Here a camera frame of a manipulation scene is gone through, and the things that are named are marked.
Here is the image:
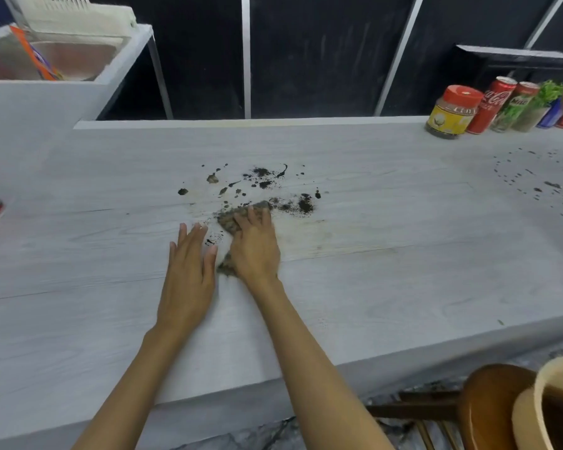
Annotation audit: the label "person's right hand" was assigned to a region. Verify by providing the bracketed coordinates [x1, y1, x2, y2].
[228, 206, 282, 290]

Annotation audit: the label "person's left hand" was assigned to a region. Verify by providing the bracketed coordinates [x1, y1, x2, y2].
[154, 223, 219, 337]

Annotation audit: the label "brown cleaning cloth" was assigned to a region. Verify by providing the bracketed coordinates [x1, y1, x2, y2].
[216, 200, 276, 277]

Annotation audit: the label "person's right forearm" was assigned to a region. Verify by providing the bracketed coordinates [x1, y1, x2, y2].
[246, 275, 396, 450]

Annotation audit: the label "person's left forearm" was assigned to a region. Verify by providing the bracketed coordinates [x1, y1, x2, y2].
[73, 325, 195, 450]

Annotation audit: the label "dark spilled grounds patch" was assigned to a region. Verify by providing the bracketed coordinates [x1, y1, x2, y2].
[177, 163, 322, 246]

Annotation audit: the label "stainless steel sink basin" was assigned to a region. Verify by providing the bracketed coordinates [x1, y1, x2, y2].
[0, 26, 125, 82]

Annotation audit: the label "yellow label jar red lid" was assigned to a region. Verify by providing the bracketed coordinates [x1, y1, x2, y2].
[425, 85, 485, 139]

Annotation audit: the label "orange snack packet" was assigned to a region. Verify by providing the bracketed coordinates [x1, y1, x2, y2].
[9, 24, 65, 81]

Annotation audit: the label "white dish rack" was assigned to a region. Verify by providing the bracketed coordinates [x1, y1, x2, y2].
[7, 0, 138, 39]

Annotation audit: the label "tall red soda can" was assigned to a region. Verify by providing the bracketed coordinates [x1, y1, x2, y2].
[466, 76, 518, 135]

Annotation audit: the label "green drink can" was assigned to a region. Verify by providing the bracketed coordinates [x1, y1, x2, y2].
[491, 82, 540, 133]

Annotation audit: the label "scattered dark spill specks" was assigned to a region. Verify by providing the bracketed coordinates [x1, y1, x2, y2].
[493, 146, 563, 217]

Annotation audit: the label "black box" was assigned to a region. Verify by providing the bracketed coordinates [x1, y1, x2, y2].
[439, 44, 563, 103]

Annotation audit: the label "brown wooden chair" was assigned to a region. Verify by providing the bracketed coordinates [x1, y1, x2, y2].
[366, 364, 538, 450]

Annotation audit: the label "glass with green herbs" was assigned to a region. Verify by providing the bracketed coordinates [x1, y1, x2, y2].
[512, 80, 563, 133]

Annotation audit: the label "blue drink can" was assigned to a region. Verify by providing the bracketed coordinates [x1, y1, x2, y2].
[536, 76, 563, 130]

